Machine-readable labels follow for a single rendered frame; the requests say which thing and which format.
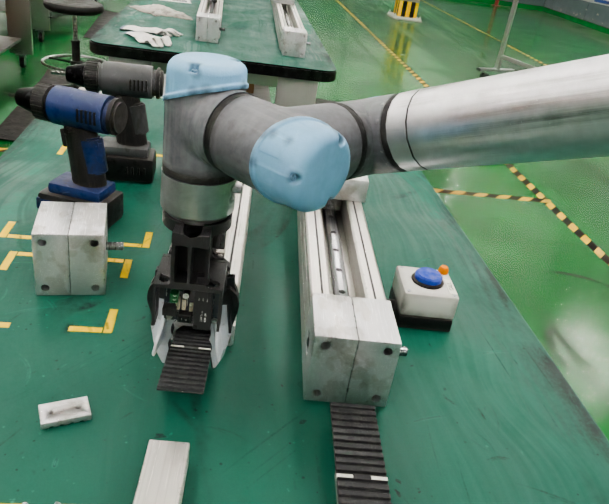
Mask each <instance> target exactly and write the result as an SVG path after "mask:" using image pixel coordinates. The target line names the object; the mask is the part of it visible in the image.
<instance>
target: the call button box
mask: <svg viewBox="0 0 609 504"><path fill-rule="evenodd" d="M417 269H419V268H415V267H406V266H397V267H396V271H395V275H394V279H393V283H392V288H391V291H390V295H389V299H386V300H388V301H391V305H392V309H393V312H394V316H395V320H396V324H397V327H403V328H413V329H423V330H433V331H443V332H449V331H450V328H451V325H452V319H453V318H454V315H455V311H456V308H457V305H458V302H459V297H458V294H457V292H456V290H455V287H454V285H453V283H452V281H451V279H450V277H449V275H448V274H447V275H442V277H443V279H442V282H441V284H439V285H436V286H430V285H426V284H423V283H421V282H419V281H418V280H417V279H416V278H415V271H416V270H417Z"/></svg>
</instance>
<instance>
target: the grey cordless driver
mask: <svg viewBox="0 0 609 504"><path fill-rule="evenodd" d="M51 74H55V75H65V76H66V81H67V82H69V83H72V84H75V85H78V86H81V87H84V88H85V89H86V91H91V92H96V93H99V91H102V94H106V95H111V96H114V97H115V98H120V99H122V100H123V101H124V102H125V104H126V106H127V109H128V119H127V123H126V126H125V128H124V130H123V131H122V132H121V133H120V134H118V135H116V137H108V136H105V137H103V142H104V148H105V154H106V160H107V166H108V171H107V172H106V173H105V175H106V180H119V181H132V182H145V183H151V182H153V179H154V174H155V169H156V150H155V149H154V148H150V146H151V143H150V141H149V140H147V136H146V133H147V132H149V127H148V121H147V114H146V107H145V103H144V102H143V101H140V98H145V99H152V98H153V96H156V99H160V97H163V89H164V71H161V68H159V67H158V68H157V70H154V66H148V65H139V64H130V63H121V62H112V61H103V63H102V64H101V63H100V61H96V60H87V61H86V63H83V64H76V65H68V66H67V67H66V72H65V71H55V70H51Z"/></svg>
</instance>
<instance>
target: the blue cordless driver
mask: <svg viewBox="0 0 609 504"><path fill-rule="evenodd" d="M3 95H4V96H8V97H12V98H15V102H16V104H17V105H18V106H20V107H22V108H24V109H26V110H28V111H30V112H32V115H33V116H34V117H35V118H36V119H39V120H44V121H48V122H51V123H54V124H58V125H63V126H64V127H63V128H61V129H60V133H61V138H62V143H63V146H65V147H67V150H68V156H69V163H70V169H71V172H65V173H63V174H61V175H60V176H58V177H56V178H55V179H53V180H51V181H50V182H49V184H48V187H46V188H45V189H43V190H41V191H40V192H39V194H38V196H37V198H36V203H37V208H39V207H40V204H41V201H50V202H74V204H75V202H84V203H107V229H109V228H110V227H111V226H112V225H113V224H114V223H116V222H117V221H118V220H119V219H120V218H121V217H122V216H123V192H121V191H118V190H115V189H116V184H115V182H113V181H109V180H106V175H105V173H106V172H107V171H108V166H107V160H106V154H105V148H104V142H103V137H101V136H100V135H98V133H101V134H105V135H109V134H110V135H115V136H116V135H118V134H120V133H121V132H122V131H123V130H124V128H125V126H126V123H127V119H128V109H127V106H126V104H125V102H124V101H123V100H122V99H120V98H115V97H114V96H111V95H106V94H101V93H96V92H91V91H86V90H81V89H76V88H71V87H66V86H61V85H56V86H55V85H52V84H47V83H39V84H38V85H36V86H35V87H23V88H19V89H17V91H16V93H10V92H5V91H4V92H3Z"/></svg>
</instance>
